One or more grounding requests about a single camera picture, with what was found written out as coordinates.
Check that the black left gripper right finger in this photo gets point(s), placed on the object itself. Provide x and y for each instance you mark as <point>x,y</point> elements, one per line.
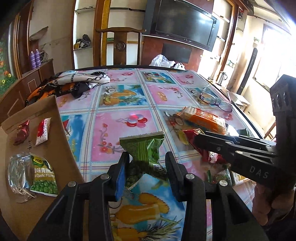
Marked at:
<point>231,218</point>

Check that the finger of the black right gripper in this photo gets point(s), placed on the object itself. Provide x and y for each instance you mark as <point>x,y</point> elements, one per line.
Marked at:
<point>246,141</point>
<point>225,148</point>

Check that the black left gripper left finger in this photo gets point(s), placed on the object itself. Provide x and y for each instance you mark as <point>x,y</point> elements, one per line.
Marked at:
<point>64,219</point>

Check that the green garlic peas packet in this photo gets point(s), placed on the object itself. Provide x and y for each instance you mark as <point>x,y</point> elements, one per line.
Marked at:
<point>44,177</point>

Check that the dark red snack packet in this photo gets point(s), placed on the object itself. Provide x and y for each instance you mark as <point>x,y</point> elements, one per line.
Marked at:
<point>23,132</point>

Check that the person's right hand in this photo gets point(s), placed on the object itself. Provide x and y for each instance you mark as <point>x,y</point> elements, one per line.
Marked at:
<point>263,203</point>

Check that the red snack bar packet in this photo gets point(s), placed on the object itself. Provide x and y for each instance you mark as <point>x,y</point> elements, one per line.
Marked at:
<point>207,156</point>

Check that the orange cracker package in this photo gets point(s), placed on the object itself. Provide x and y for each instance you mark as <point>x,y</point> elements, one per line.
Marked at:
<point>203,118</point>

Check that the purple framed eyeglasses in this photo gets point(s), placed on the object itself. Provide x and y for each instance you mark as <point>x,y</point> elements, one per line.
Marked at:
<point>208,97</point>

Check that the colourful fruit print tablecloth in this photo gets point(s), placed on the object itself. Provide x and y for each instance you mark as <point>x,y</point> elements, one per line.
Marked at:
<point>136,102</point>

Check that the steel kettle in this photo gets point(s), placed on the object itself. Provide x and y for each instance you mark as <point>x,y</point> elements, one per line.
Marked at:
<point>222,78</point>

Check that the silver foil snack packet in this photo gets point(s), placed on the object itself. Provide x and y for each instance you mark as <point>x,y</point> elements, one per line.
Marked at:
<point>21,176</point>

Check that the brown cardboard box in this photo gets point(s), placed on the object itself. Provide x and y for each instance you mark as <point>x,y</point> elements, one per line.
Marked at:
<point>35,133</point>

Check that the red white candy packet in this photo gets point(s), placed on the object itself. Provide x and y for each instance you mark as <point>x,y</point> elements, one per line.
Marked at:
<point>43,131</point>

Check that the white plastic bag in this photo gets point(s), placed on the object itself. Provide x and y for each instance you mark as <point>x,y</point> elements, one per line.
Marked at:
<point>162,61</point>

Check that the orange black white cloth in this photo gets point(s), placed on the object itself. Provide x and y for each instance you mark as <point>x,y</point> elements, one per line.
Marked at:
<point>71,82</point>

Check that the dark wooden cabinet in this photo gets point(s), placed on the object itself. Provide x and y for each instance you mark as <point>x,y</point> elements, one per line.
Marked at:
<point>13,100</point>

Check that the black flat screen television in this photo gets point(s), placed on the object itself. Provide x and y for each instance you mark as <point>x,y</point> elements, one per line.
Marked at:
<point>182,22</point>

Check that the flower mural panel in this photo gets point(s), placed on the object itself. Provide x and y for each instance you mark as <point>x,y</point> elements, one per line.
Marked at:
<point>7,76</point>

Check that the wooden chair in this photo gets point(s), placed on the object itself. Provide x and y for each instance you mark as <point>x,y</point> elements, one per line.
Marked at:
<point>119,44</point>

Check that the right purple bottle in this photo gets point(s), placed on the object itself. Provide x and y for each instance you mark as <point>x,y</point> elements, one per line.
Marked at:
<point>38,58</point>

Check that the purple bottle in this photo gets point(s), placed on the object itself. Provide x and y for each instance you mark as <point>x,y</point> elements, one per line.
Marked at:
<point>38,58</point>
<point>32,60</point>

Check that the left purple bottle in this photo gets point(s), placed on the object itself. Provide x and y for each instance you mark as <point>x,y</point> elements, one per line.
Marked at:
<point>32,60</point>

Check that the black yellow item on shelf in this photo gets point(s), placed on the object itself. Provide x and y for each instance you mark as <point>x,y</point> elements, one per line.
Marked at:
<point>83,42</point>

